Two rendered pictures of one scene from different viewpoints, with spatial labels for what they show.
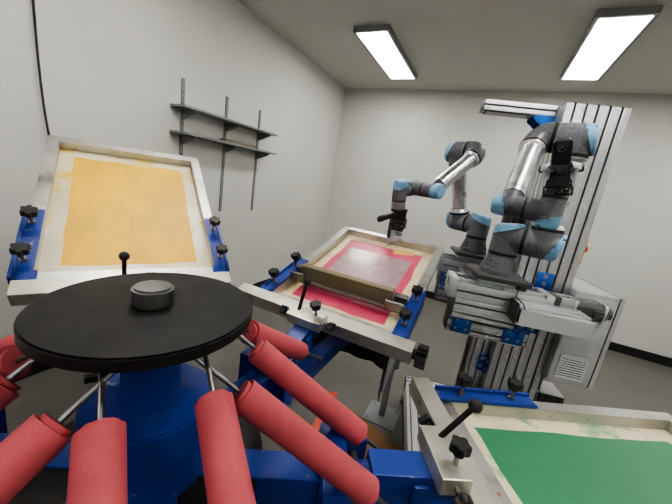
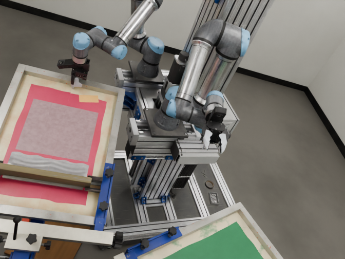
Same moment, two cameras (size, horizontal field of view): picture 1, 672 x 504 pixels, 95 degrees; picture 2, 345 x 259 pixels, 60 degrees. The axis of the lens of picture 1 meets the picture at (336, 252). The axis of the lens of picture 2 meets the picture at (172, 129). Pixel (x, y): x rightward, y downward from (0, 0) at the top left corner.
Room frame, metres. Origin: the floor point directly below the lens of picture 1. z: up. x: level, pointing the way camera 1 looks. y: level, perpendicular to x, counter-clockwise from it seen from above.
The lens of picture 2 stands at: (0.34, 0.14, 2.35)
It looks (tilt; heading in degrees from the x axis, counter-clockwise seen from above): 40 degrees down; 317
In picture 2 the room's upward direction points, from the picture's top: 25 degrees clockwise
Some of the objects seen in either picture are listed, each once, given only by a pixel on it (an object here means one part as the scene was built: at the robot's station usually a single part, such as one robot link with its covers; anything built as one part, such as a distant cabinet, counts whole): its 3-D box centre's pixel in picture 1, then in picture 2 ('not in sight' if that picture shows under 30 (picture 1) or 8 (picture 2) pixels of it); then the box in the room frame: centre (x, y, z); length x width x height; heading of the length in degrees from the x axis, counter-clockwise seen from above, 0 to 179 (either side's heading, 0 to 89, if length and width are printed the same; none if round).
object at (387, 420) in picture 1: (394, 355); not in sight; (1.88, -0.50, 0.48); 0.22 x 0.22 x 0.96; 66
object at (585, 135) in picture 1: (557, 194); (214, 76); (1.29, -0.85, 1.63); 0.15 x 0.12 x 0.55; 56
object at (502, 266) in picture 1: (499, 262); (168, 115); (1.37, -0.73, 1.31); 0.15 x 0.15 x 0.10
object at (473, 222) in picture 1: (478, 224); (153, 49); (1.86, -0.82, 1.42); 0.13 x 0.12 x 0.14; 34
